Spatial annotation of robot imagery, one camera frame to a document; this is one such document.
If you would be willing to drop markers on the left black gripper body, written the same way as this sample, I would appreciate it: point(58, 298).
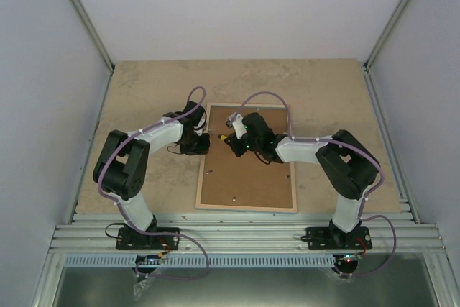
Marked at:
point(195, 146)

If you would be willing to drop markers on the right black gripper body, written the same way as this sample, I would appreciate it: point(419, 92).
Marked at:
point(241, 150)

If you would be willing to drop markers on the teal wooden picture frame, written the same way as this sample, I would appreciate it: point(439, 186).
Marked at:
point(230, 183)

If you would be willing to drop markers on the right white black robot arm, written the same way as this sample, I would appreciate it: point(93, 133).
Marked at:
point(351, 169)

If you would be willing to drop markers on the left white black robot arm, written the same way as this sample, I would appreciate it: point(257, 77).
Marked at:
point(121, 167)

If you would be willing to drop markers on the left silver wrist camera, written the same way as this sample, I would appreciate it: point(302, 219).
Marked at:
point(201, 124)

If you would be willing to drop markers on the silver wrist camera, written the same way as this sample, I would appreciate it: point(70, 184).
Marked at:
point(235, 121)
point(201, 124)

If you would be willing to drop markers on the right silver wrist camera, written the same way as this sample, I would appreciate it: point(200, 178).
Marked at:
point(235, 121)

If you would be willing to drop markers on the aluminium rail platform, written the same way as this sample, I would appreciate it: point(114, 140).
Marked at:
point(248, 232)

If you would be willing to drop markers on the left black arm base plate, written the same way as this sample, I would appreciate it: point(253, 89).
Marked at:
point(129, 239)

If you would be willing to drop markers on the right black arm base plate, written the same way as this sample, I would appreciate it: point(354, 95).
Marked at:
point(325, 238)

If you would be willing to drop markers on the grey slotted cable duct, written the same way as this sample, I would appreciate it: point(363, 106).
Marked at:
point(199, 261)

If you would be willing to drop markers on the right aluminium corner post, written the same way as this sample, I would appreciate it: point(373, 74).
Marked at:
point(386, 33)

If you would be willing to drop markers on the aluminium corner post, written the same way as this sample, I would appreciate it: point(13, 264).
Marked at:
point(386, 33)
point(89, 27)

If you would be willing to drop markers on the left aluminium corner post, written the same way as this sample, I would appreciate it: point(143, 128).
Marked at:
point(89, 27)

